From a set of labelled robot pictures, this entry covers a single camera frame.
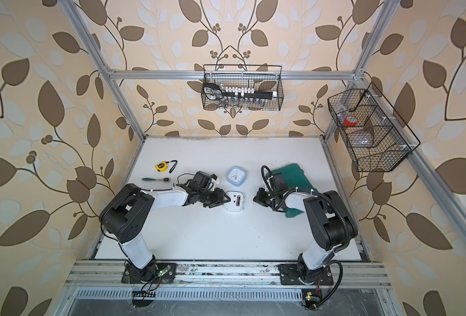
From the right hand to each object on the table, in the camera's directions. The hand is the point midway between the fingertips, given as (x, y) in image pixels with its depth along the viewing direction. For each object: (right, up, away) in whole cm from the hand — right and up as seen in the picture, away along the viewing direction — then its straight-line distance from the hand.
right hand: (254, 199), depth 94 cm
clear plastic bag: (+39, +27, -22) cm, 52 cm away
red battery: (-8, -1, -4) cm, 9 cm away
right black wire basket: (+46, +41, -7) cm, 62 cm away
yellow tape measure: (-50, +15, +11) cm, 53 cm away
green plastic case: (+20, +10, +2) cm, 23 cm away
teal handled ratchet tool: (-45, +9, +6) cm, 47 cm away
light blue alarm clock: (-9, +11, +6) cm, 15 cm away
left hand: (-14, +1, -4) cm, 14 cm away
